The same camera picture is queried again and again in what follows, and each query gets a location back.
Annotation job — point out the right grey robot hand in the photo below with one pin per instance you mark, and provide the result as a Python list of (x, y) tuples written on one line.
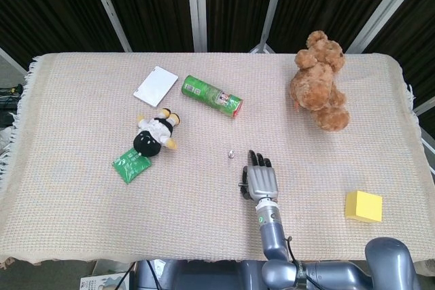
[(263, 181)]

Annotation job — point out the white frame post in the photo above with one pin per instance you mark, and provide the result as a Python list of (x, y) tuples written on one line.
[(196, 8), (108, 8), (270, 8), (384, 8)]

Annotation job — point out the printed booklet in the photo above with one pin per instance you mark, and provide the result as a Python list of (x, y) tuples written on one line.
[(102, 283)]

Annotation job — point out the brown teddy bear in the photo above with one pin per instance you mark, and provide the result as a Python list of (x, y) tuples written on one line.
[(316, 89)]

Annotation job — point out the green snack packet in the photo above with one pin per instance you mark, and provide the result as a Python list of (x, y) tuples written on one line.
[(130, 167)]

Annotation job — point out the yellow foam block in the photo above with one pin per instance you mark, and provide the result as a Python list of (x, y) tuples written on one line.
[(363, 206)]

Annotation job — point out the black white plush doll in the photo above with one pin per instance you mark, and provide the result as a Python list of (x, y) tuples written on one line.
[(153, 133)]

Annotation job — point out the grey robot torso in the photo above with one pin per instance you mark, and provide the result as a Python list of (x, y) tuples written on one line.
[(204, 274)]

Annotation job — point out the green chips can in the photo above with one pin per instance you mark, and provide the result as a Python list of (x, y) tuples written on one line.
[(210, 96)]

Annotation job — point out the beige woven table cloth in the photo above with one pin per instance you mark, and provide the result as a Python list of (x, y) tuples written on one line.
[(85, 201)]

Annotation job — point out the white flat box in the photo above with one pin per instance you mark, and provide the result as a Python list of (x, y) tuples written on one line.
[(156, 86)]

